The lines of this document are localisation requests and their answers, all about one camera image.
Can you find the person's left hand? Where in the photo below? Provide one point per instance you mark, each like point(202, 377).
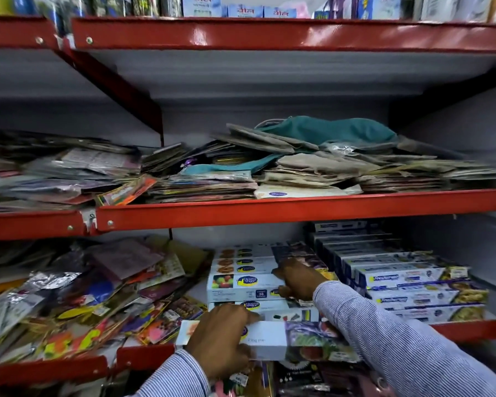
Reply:
point(215, 343)

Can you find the person's right hand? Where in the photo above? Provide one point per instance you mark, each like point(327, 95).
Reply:
point(304, 281)

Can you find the person's left thumb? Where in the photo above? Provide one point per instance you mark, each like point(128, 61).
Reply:
point(248, 318)

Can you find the person's right thumb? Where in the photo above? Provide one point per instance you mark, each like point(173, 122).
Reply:
point(285, 291)

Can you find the white wrap box fruit picture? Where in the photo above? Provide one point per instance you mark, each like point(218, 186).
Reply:
point(239, 287)

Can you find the white wrap box vegetable picture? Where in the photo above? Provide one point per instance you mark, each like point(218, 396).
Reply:
point(281, 339)

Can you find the person's left forearm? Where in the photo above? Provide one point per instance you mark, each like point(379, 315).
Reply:
point(173, 378)

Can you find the person's right forearm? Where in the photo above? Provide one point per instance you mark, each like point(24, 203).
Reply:
point(401, 347)

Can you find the stack of white foil boxes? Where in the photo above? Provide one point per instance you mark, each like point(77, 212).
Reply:
point(248, 260)

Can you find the red metal shelf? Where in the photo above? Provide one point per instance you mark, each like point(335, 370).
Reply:
point(16, 33)
point(29, 225)
point(297, 208)
point(148, 356)
point(45, 371)
point(293, 36)

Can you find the pile of dark printed packets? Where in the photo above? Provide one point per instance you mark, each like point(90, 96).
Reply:
point(314, 380)

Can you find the white packet with blue logo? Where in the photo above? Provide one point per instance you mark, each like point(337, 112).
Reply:
point(306, 191)

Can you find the stack of blue-edged foil boxes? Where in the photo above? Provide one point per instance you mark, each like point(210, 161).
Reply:
point(401, 274)

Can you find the pile of flat printed packets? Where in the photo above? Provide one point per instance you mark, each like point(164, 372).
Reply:
point(202, 188)

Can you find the teal cloth pouch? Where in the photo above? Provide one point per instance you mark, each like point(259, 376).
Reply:
point(231, 167)

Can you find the pile of beige paper bags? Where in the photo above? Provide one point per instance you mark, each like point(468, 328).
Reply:
point(355, 169)

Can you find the pile of colourful seed packets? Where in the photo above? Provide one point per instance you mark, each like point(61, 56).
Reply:
point(86, 293)

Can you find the green cloth bag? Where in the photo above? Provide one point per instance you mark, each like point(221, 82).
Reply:
point(334, 128)

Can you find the orange printed packet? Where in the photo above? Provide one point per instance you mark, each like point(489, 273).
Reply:
point(126, 192)

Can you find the white shelf label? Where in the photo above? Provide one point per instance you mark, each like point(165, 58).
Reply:
point(89, 221)

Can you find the pile of glossy printed packets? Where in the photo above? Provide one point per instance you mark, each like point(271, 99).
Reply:
point(58, 177)

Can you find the small blue and white box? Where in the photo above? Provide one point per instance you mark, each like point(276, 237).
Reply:
point(245, 11)
point(280, 12)

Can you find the purple packet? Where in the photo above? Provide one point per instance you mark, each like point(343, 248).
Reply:
point(342, 7)

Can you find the tall blue and white box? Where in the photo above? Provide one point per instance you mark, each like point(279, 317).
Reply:
point(201, 6)

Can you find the blue carton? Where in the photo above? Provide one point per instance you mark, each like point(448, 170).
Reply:
point(378, 6)

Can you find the row of white packets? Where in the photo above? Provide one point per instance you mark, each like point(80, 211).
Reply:
point(458, 8)

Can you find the row of dark packets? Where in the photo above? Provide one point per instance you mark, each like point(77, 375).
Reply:
point(115, 4)

